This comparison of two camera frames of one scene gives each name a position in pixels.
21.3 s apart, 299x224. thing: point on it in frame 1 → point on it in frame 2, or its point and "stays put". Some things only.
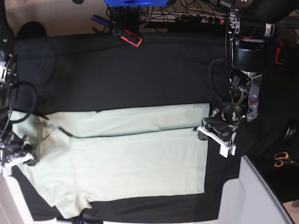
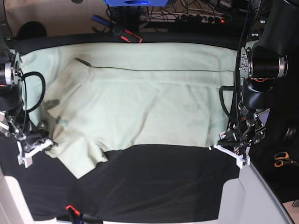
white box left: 13,208 stays put
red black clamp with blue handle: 124,35 stays put
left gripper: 10,146 → 11,126
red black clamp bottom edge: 81,219 stays put
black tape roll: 289,136 stays put
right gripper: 223,122 → 248,129
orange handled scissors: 281,157 stays put
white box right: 251,199 stays put
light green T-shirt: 85,156 → 92,98
